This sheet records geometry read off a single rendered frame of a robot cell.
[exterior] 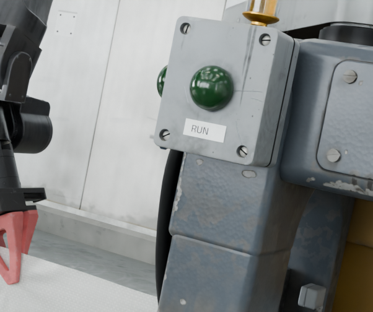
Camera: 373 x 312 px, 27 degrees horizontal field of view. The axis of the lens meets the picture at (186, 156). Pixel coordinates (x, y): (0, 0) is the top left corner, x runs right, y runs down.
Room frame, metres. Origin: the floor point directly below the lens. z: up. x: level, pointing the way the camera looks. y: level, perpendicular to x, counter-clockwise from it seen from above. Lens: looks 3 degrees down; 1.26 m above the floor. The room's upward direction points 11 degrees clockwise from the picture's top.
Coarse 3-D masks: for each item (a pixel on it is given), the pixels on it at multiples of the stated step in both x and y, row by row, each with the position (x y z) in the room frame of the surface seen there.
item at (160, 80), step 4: (164, 68) 0.54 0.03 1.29; (160, 72) 0.54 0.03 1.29; (164, 72) 0.54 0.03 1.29; (160, 76) 0.54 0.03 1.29; (164, 76) 0.54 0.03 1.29; (160, 80) 0.54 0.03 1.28; (164, 80) 0.54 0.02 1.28; (160, 84) 0.54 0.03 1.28; (160, 88) 0.54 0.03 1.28; (160, 92) 0.54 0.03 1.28; (160, 96) 0.55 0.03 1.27
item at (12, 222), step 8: (0, 216) 0.82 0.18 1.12; (8, 216) 0.82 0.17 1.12; (16, 216) 0.82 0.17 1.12; (0, 224) 0.82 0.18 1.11; (8, 224) 0.82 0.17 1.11; (16, 224) 0.82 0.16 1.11; (8, 232) 0.82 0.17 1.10; (16, 232) 0.83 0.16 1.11; (8, 240) 0.83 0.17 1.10; (16, 240) 0.83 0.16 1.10; (16, 248) 0.83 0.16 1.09; (0, 256) 0.84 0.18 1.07; (16, 256) 0.83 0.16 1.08; (0, 264) 0.84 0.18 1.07; (16, 264) 0.83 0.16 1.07; (0, 272) 0.84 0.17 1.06; (8, 272) 0.83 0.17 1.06; (16, 272) 0.83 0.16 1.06; (8, 280) 0.84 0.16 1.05; (16, 280) 0.83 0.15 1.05
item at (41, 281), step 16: (32, 256) 0.83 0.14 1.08; (32, 272) 0.83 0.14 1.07; (48, 272) 0.82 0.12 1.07; (64, 272) 0.81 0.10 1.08; (80, 272) 0.80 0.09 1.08; (0, 288) 0.84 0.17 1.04; (16, 288) 0.84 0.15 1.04; (32, 288) 0.83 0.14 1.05; (48, 288) 0.82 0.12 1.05; (64, 288) 0.81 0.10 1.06; (80, 288) 0.80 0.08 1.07; (96, 288) 0.79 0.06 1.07; (112, 288) 0.78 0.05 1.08; (128, 288) 0.77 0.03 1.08; (0, 304) 0.84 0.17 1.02; (16, 304) 0.83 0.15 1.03; (32, 304) 0.83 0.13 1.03; (48, 304) 0.82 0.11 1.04; (64, 304) 0.81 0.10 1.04; (80, 304) 0.80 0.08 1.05; (96, 304) 0.79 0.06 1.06; (112, 304) 0.78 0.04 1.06; (128, 304) 0.77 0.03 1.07; (144, 304) 0.76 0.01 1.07
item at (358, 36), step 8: (320, 32) 0.67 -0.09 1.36; (328, 32) 0.66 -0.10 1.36; (336, 32) 0.65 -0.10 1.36; (344, 32) 0.64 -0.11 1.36; (352, 32) 0.64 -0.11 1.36; (360, 32) 0.64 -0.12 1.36; (368, 32) 0.63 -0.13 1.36; (336, 40) 0.65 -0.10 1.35; (344, 40) 0.64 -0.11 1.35; (352, 40) 0.64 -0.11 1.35; (360, 40) 0.64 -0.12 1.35; (368, 40) 0.63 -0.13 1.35
